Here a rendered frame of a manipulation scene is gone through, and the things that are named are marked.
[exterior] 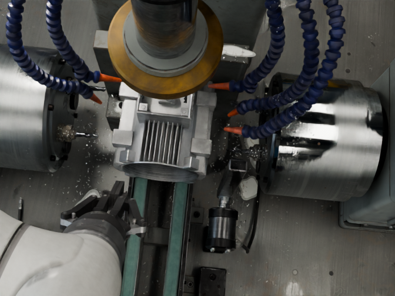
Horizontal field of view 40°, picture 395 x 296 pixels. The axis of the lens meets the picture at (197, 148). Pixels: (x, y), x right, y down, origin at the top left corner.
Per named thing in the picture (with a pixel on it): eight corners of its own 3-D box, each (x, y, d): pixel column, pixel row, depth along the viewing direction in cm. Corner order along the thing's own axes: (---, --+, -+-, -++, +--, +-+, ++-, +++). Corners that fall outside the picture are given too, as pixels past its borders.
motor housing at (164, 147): (130, 93, 125) (123, 58, 107) (211, 103, 126) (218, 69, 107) (117, 177, 120) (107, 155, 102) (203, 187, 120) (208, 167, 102)
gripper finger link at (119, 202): (104, 216, 78) (114, 217, 78) (119, 191, 89) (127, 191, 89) (103, 242, 79) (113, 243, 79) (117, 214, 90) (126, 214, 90)
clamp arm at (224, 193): (217, 185, 113) (230, 154, 88) (231, 187, 113) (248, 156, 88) (216, 202, 112) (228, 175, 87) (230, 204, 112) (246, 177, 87)
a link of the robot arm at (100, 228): (48, 228, 66) (61, 210, 72) (46, 295, 68) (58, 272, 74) (123, 235, 66) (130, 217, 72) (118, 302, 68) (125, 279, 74)
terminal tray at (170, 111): (144, 68, 111) (143, 53, 104) (196, 74, 111) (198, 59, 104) (137, 124, 107) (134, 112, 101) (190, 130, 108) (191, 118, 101)
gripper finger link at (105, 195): (97, 241, 79) (87, 241, 79) (108, 212, 90) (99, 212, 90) (99, 215, 78) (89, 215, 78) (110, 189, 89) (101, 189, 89)
